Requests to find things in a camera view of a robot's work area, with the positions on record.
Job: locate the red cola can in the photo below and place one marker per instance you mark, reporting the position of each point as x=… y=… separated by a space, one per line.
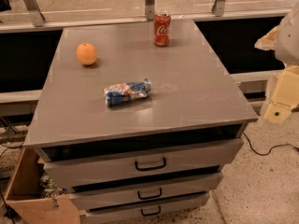
x=162 y=21

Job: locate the right metal window post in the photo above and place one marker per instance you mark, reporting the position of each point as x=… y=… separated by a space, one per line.
x=218 y=7

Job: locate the middle grey drawer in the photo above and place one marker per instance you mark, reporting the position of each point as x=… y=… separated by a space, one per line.
x=147 y=191

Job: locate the middle metal window post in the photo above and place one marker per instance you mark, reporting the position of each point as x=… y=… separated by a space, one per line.
x=149 y=9

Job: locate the bottom grey drawer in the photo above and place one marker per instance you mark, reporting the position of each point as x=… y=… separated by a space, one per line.
x=147 y=209

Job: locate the left metal window post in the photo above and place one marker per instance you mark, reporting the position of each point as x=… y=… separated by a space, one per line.
x=35 y=14

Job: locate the orange fruit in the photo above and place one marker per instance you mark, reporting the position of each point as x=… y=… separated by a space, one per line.
x=86 y=53

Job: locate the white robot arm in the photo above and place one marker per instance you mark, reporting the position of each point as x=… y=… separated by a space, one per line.
x=284 y=41

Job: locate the top grey drawer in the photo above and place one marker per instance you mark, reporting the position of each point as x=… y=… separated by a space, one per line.
x=100 y=169

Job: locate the blue white snack bag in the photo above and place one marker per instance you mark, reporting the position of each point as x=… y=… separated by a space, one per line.
x=125 y=92

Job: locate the brown cardboard box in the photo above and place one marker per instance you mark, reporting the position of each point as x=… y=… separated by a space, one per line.
x=26 y=196

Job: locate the grey drawer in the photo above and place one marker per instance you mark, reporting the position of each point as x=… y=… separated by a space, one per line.
x=147 y=191
x=100 y=169
x=147 y=209

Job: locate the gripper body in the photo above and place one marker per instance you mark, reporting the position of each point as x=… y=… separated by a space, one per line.
x=289 y=37

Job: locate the grey drawer cabinet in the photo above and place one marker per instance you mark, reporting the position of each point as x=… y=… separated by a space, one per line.
x=193 y=98

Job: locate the metal window post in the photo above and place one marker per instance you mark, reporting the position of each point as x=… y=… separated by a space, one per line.
x=35 y=14
x=149 y=9
x=218 y=7

